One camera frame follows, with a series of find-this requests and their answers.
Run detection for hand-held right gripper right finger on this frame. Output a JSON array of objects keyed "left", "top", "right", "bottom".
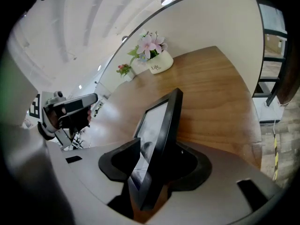
[{"left": 147, "top": 141, "right": 284, "bottom": 225}]

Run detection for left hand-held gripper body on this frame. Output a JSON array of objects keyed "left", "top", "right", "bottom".
[{"left": 28, "top": 91, "right": 78, "bottom": 149}]

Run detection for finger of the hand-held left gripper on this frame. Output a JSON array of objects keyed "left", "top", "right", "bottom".
[{"left": 53, "top": 93, "right": 99, "bottom": 113}]

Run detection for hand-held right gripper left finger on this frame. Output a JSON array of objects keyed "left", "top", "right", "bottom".
[{"left": 46, "top": 137, "right": 142, "bottom": 225}]

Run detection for black framed panel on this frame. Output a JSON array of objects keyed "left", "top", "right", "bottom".
[{"left": 129, "top": 87, "right": 184, "bottom": 211}]

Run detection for round wooden table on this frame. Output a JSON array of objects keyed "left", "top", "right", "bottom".
[{"left": 90, "top": 45, "right": 263, "bottom": 223}]

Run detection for person's left hand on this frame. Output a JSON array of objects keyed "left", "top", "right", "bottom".
[{"left": 48, "top": 104, "right": 92, "bottom": 132}]

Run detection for small white pot red flowers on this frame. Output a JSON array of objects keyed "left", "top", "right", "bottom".
[{"left": 116, "top": 64, "right": 137, "bottom": 80}]

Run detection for yellow black striped tape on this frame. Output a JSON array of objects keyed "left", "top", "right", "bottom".
[{"left": 272, "top": 135, "right": 280, "bottom": 181}]

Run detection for person's white printed shirt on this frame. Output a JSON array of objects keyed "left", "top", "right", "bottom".
[{"left": 0, "top": 52, "right": 75, "bottom": 225}]

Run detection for white pot pink white flowers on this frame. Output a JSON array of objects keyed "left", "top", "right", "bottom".
[{"left": 127, "top": 30, "right": 174, "bottom": 75}]

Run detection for white railing base plinth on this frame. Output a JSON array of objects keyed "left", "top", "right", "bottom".
[{"left": 254, "top": 97, "right": 285, "bottom": 124}]

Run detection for dark wooden handrail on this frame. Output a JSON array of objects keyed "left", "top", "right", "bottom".
[{"left": 98, "top": 0, "right": 257, "bottom": 85}]

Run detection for cream partition panel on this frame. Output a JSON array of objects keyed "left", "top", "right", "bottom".
[{"left": 98, "top": 0, "right": 261, "bottom": 98}]

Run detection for small grey fisheye camera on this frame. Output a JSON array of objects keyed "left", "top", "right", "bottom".
[{"left": 53, "top": 90, "right": 67, "bottom": 101}]

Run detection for brown wooden newel post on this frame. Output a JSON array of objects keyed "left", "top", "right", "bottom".
[{"left": 276, "top": 31, "right": 300, "bottom": 105}]

